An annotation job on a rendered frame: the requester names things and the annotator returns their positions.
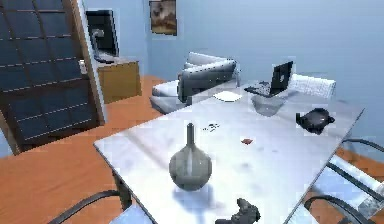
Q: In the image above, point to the black round dish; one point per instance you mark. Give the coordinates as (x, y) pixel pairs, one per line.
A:
(315, 120)

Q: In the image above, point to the small dark keys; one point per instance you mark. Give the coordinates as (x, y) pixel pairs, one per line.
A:
(211, 127)

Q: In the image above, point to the grey sofa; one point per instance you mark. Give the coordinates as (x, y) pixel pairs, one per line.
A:
(200, 78)

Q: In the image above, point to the white plate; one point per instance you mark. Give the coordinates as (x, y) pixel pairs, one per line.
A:
(227, 96)

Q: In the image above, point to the grey round vase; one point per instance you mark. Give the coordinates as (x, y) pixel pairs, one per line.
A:
(190, 168)

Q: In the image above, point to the small red object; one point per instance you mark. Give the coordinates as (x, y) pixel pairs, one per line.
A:
(247, 141)

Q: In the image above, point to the white dining table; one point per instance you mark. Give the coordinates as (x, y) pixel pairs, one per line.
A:
(253, 156)

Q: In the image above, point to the clear glass bowl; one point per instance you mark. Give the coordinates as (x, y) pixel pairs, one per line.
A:
(268, 104)

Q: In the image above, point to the brown wooden cabinet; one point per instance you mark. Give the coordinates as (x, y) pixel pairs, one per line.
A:
(120, 80)

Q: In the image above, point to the black laptop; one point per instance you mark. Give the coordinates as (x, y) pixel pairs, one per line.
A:
(276, 80)

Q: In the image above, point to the black remote control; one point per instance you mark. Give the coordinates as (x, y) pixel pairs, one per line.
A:
(104, 60)

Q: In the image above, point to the dark grey statue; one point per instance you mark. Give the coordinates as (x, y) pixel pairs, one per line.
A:
(241, 213)

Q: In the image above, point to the black television set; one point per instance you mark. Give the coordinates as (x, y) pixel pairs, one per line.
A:
(103, 31)

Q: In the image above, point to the white slatted chair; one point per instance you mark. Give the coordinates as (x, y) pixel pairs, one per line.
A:
(313, 86)

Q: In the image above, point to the dark grid window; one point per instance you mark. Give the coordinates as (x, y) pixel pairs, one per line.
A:
(40, 73)

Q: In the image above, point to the framed brown wall picture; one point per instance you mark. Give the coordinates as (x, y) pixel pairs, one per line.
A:
(163, 16)

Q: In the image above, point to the black frame chair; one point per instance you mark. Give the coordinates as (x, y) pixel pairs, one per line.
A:
(100, 206)

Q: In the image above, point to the metal frame chair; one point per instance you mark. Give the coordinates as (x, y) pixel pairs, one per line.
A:
(350, 186)

